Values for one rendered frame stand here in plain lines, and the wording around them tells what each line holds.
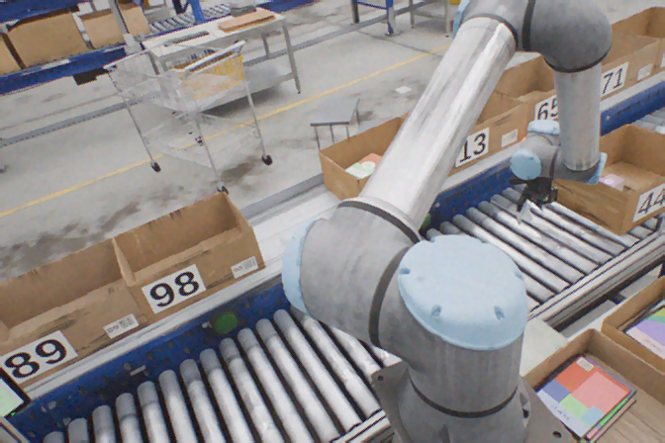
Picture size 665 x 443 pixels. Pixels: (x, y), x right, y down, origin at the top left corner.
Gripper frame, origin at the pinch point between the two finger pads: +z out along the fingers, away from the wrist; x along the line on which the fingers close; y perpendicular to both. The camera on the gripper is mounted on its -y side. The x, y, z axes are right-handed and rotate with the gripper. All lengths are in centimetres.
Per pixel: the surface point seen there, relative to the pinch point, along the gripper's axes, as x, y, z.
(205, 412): -123, -1, 5
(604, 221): 17.8, 15.7, 2.9
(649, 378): -28, 60, -1
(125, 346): -136, -25, -9
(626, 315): -13.5, 45.0, 1.7
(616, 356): -29, 52, 0
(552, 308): -22.8, 29.7, 5.8
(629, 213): 20.1, 21.8, -3.2
